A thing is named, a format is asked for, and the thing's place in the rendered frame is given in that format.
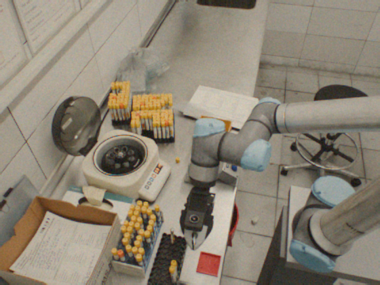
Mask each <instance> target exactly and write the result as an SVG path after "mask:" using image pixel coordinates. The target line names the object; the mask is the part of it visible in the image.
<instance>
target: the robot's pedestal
mask: <svg viewBox="0 0 380 285"><path fill-rule="evenodd" d="M287 212H288V206H285V205H283V206H282V211H281V213H280V217H279V219H278V222H277V225H276V227H275V231H274V235H273V238H272V241H271V243H270V246H269V250H268V252H267V255H266V257H265V261H264V263H263V267H262V269H261V272H260V274H259V278H258V280H257V283H256V285H333V284H334V283H335V282H336V280H337V279H338V278H336V277H332V276H329V275H321V274H317V273H312V272H308V271H303V270H300V269H295V268H291V267H286V266H284V264H285V250H286V224H287Z"/></svg>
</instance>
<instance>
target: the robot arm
mask: <svg viewBox="0 0 380 285"><path fill-rule="evenodd" d="M326 132H380V96H371V97H355V98H341V99H333V100H319V101H311V102H296V103H288V104H281V103H280V102H279V100H277V99H273V98H270V97H267V98H263V99H261V100H260V101H259V103H258V104H257V105H256V106H255V107H254V108H253V109H252V111H251V114H250V115H249V117H248V119H247V120H246V121H245V123H244V125H243V126H242V128H241V129H240V131H239V132H238V134H235V133H232V132H228V131H225V125H224V123H223V122H222V121H220V120H218V119H213V118H201V119H199V120H197V121H196V123H195V129H194V133H193V144H192V150H191V163H188V167H191V168H190V169H189V182H190V184H192V185H193V186H195V187H193V188H192V190H190V192H189V194H188V196H187V202H186V203H184V207H185V209H181V211H180V218H179V225H180V228H181V231H182V233H183V235H184V238H185V241H186V243H187V244H188V246H189V247H190V249H191V250H194V251H196V250H197V249H198V248H199V247H200V246H201V245H202V243H204V241H205V240H206V238H207V237H208V236H209V234H210V232H211V231H212V228H213V226H214V215H212V213H213V210H214V203H215V197H216V194H215V193H211V192H210V188H212V187H215V186H216V180H217V178H218V177H219V168H220V162H223V163H226V164H230V165H233V166H237V167H240V168H243V169H245V170H254V171H257V172H262V171H263V170H264V169H266V167H267V166H268V163H269V160H270V157H271V150H272V148H271V144H270V143H269V139H270V138H271V136H272V134H294V133H326ZM212 195H213V196H212ZM291 228H292V232H293V237H292V239H291V240H290V246H289V249H288V250H289V253H290V254H291V255H292V257H293V258H294V259H295V260H296V261H297V262H299V263H300V264H302V265H304V266H306V267H307V268H310V269H312V270H314V271H317V272H320V273H330V272H331V271H332V270H333V269H334V267H335V265H336V264H335V262H336V260H337V258H338V257H340V256H342V255H344V254H345V253H347V252H349V251H350V250H351V249H352V246H353V244H354V242H355V241H356V240H359V239H360V238H362V237H363V236H365V235H367V234H369V233H371V232H373V231H374V230H376V229H378V228H380V174H379V175H378V176H377V177H376V178H373V179H372V180H370V181H369V182H367V184H365V185H364V186H363V187H361V188H360V189H359V190H357V191H356V192H355V191H354V189H353V188H352V187H351V185H350V184H349V183H348V182H346V181H345V180H342V179H340V178H337V177H334V176H325V177H321V178H319V179H317V180H316V181H315V183H313V184H312V186H311V192H310V194H309V197H308V199H307V201H306V203H305V205H304V207H302V208H300V209H299V210H297V212H296V213H295V214H294V216H293V219H292V227H291ZM193 231H196V232H197V234H198V235H197V237H196V240H195V241H196V243H195V244H194V242H193V238H194V234H193Z"/></svg>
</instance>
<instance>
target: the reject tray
mask: <svg viewBox="0 0 380 285"><path fill-rule="evenodd" d="M220 261H221V255H217V254H212V253H209V252H203V251H200V254H199V262H198V265H197V271H196V273H204V274H207V275H211V276H216V277H217V276H218V272H219V266H220Z"/></svg>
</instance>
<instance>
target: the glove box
mask: <svg viewBox="0 0 380 285"><path fill-rule="evenodd" d="M62 200H64V201H67V202H70V203H72V204H73V205H75V206H77V204H82V205H89V206H95V207H97V208H101V209H103V210H108V211H110V212H116V213H118V216H119V219H120V222H121V224H122V226H123V222H124V221H127V222H128V221H129V219H130V217H129V216H128V210H129V209H130V205H134V206H136V202H135V200H134V198H132V197H127V196H123V195H118V194H114V193H108V191H107V189H99V188H98V187H95V186H85V185H84V186H83V187H79V186H75V185H71V186H70V187H69V189H68V191H67V192H66V194H65V196H64V197H63V199H62Z"/></svg>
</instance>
